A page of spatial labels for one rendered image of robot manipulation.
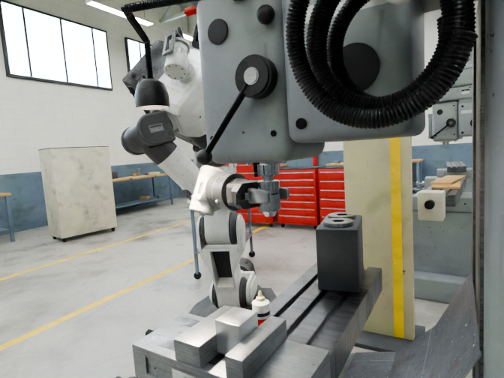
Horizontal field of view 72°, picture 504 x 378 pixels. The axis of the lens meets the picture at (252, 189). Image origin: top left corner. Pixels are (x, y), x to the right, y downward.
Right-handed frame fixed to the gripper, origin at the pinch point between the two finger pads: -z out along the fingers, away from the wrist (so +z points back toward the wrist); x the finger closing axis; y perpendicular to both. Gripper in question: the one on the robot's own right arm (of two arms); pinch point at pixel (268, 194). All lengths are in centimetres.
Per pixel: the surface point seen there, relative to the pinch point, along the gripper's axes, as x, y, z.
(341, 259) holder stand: 32.8, 23.5, 5.4
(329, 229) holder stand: 31.4, 14.9, 8.2
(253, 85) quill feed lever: -10.7, -20.2, -8.9
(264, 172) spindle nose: -2.1, -5.0, -1.1
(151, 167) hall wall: 404, 27, 924
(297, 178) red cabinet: 375, 42, 326
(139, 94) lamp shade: -18.2, -22.4, 18.2
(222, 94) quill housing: -10.5, -20.2, 0.0
